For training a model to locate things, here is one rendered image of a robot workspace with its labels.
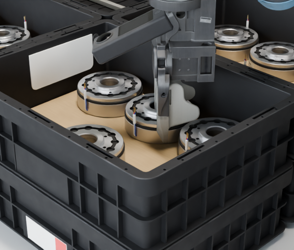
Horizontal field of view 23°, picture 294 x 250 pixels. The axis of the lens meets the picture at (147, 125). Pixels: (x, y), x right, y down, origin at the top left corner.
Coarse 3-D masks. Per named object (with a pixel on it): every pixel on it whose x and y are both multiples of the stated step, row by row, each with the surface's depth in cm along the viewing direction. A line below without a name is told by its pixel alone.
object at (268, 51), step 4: (268, 48) 125; (272, 48) 125; (276, 48) 126; (280, 48) 126; (284, 48) 125; (288, 48) 125; (268, 52) 123; (272, 52) 123; (288, 52) 123; (292, 52) 123; (272, 56) 123; (276, 56) 122; (280, 56) 122; (284, 56) 122; (288, 56) 123; (292, 56) 123
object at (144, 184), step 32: (64, 32) 115; (224, 64) 104; (0, 96) 95; (288, 96) 96; (32, 128) 91; (64, 128) 88; (256, 128) 89; (96, 160) 83; (192, 160) 82; (160, 192) 80
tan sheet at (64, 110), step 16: (64, 96) 117; (48, 112) 112; (64, 112) 112; (80, 112) 112; (112, 128) 108; (128, 144) 104; (144, 144) 104; (160, 144) 104; (176, 144) 104; (128, 160) 100; (144, 160) 100; (160, 160) 100
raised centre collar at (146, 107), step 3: (150, 99) 108; (153, 99) 108; (147, 102) 107; (150, 102) 107; (153, 102) 108; (144, 105) 106; (147, 105) 106; (150, 105) 107; (144, 108) 106; (147, 108) 106; (150, 108) 106; (147, 111) 105; (150, 111) 105; (153, 111) 105; (156, 111) 105; (150, 114) 105; (153, 114) 105
